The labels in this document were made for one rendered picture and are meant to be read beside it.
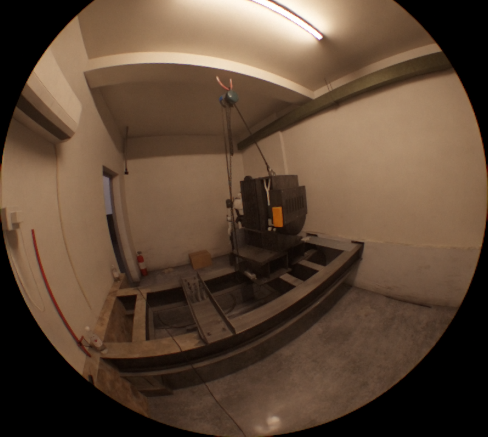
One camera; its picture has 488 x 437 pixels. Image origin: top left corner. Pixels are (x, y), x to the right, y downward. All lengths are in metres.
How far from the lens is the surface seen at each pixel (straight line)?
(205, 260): 3.44
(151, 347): 1.18
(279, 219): 1.29
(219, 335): 1.11
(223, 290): 1.91
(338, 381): 1.66
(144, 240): 3.61
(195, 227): 3.59
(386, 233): 2.18
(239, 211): 2.64
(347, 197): 2.25
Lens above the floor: 1.52
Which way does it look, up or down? 2 degrees down
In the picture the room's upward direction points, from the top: 7 degrees counter-clockwise
